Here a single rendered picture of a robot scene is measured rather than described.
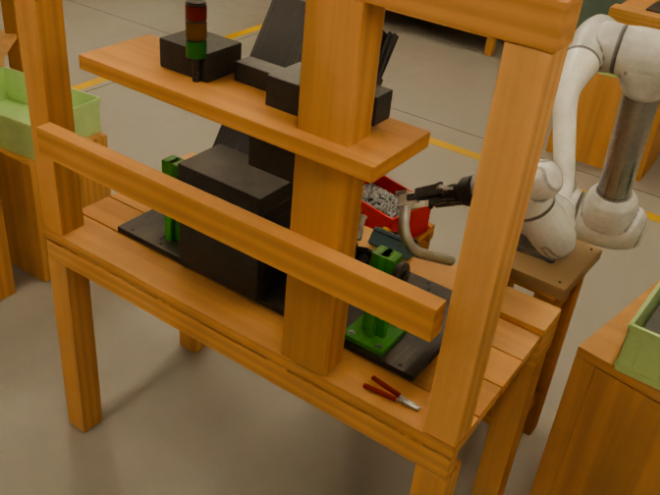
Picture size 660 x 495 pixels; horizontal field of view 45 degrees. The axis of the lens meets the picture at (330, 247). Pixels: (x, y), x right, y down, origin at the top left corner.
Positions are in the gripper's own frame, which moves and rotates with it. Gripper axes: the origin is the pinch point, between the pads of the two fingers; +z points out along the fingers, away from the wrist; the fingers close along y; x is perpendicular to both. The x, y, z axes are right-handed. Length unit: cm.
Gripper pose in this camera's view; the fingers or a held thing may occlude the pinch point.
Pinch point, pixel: (412, 200)
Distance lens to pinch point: 210.3
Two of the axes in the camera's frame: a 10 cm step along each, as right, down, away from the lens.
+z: -7.2, 0.9, 6.9
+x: -1.0, 9.7, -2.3
